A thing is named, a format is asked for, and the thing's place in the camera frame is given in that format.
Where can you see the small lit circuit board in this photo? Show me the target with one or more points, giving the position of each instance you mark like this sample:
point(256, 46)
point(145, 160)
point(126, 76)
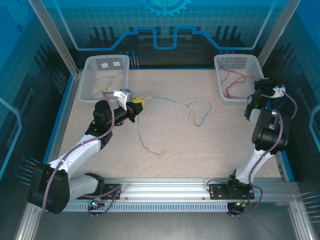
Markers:
point(240, 205)
point(95, 204)

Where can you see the aluminium mounting rail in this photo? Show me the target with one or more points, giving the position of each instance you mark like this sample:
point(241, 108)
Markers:
point(162, 187)

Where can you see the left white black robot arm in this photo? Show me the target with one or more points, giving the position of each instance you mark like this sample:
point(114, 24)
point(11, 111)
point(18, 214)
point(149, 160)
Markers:
point(82, 150)

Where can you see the white label sticker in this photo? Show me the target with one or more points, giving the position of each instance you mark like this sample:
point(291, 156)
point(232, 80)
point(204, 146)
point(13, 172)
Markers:
point(116, 64)
point(105, 65)

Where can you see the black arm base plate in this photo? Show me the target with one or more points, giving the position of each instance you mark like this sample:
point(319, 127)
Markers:
point(112, 190)
point(220, 191)

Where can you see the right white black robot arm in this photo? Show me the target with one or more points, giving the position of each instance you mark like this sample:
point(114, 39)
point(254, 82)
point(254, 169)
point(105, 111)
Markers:
point(270, 135)

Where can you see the white perforated plastic basket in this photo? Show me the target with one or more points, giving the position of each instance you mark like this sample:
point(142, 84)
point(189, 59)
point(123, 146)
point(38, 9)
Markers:
point(237, 65)

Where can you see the white perforated basket with labels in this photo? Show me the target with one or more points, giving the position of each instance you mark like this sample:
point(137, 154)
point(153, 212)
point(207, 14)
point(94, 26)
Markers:
point(120, 82)

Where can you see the aluminium frame post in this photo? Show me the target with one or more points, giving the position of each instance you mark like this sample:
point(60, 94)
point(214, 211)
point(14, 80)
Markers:
point(277, 32)
point(53, 37)

